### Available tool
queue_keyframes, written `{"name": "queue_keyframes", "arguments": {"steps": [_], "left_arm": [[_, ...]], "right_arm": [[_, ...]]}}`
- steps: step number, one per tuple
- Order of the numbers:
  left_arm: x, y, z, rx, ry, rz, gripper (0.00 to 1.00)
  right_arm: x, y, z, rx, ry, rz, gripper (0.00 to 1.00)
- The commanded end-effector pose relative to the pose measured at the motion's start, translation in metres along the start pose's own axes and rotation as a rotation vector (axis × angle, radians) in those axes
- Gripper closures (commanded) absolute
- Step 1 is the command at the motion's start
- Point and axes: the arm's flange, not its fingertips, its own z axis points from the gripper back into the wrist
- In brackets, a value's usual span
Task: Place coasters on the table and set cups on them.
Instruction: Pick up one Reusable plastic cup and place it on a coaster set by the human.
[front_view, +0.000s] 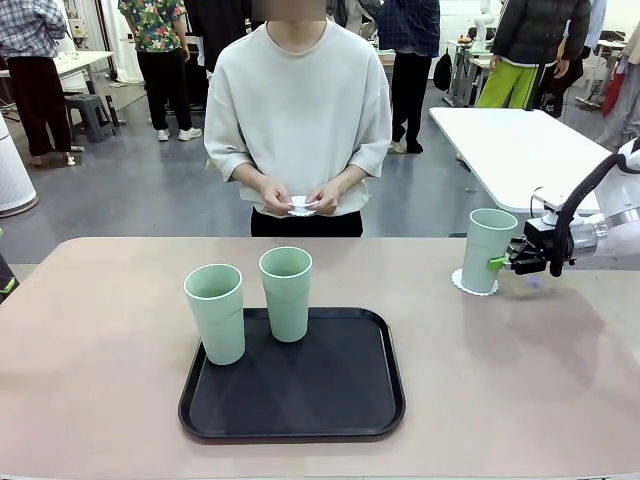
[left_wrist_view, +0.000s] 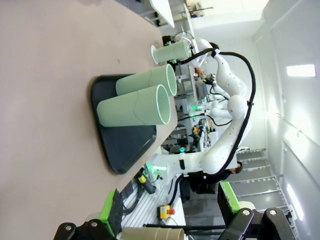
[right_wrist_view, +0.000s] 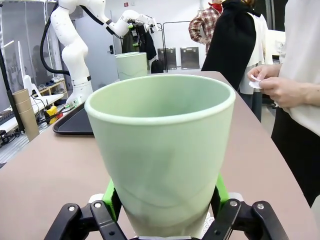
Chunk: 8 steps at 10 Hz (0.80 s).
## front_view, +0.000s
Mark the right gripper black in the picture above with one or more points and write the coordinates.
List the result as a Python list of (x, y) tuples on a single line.
[(537, 250)]

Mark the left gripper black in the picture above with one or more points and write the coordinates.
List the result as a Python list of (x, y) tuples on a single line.
[(4, 267)]

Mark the light green plastic cup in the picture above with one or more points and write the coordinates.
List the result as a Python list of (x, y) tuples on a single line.
[(286, 300), (215, 315), (486, 250)]

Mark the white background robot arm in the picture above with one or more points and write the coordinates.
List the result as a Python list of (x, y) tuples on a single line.
[(482, 25)]

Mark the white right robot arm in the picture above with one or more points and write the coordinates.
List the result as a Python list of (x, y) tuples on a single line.
[(625, 200)]

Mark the person's right forearm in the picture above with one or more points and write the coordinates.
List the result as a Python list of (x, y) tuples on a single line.
[(247, 177)]

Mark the person's left hand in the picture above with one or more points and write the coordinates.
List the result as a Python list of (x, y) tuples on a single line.
[(327, 197)]

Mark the person's right hand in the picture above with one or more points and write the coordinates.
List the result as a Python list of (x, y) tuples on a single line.
[(274, 197)]

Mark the large white table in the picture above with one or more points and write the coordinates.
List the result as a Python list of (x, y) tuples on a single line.
[(510, 145)]

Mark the white cylindrical air purifier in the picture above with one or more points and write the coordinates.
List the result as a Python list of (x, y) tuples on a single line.
[(12, 170)]

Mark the black vertical pole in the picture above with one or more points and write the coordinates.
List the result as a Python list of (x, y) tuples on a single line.
[(541, 80)]

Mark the grey plastic stool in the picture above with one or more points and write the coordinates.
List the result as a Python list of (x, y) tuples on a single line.
[(90, 115)]

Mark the bystander in grey clothes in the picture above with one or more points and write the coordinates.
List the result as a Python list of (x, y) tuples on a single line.
[(625, 105)]

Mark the black hanging backpack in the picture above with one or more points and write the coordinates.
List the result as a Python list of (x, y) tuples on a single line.
[(442, 72)]

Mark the grey background desk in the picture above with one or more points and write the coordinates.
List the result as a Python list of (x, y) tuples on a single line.
[(462, 55)]

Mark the bystander in black puffer jacket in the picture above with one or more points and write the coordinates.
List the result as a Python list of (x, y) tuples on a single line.
[(535, 25)]

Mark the small white work table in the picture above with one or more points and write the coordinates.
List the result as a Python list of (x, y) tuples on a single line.
[(85, 60)]

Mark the bystander in dark blue shirt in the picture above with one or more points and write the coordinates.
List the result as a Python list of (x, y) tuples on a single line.
[(410, 30)]

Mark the bystander in light blue shirt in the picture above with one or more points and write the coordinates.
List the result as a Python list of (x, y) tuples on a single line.
[(597, 25)]

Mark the black plastic tray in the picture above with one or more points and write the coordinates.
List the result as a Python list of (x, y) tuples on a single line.
[(300, 390)]

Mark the bystander in plaid shirt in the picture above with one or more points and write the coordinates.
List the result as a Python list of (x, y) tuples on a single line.
[(30, 30)]

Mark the person's beige shirt torso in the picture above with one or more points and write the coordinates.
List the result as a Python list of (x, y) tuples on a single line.
[(295, 110)]

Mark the bystander in floral shirt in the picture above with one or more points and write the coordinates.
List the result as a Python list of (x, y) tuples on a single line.
[(155, 25)]

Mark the person's blurred head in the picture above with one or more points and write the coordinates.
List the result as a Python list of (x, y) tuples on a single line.
[(287, 10)]

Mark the bystander in black clothes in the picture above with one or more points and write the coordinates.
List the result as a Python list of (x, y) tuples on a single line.
[(220, 30)]

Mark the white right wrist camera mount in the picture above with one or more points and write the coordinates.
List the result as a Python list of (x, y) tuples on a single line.
[(550, 206)]

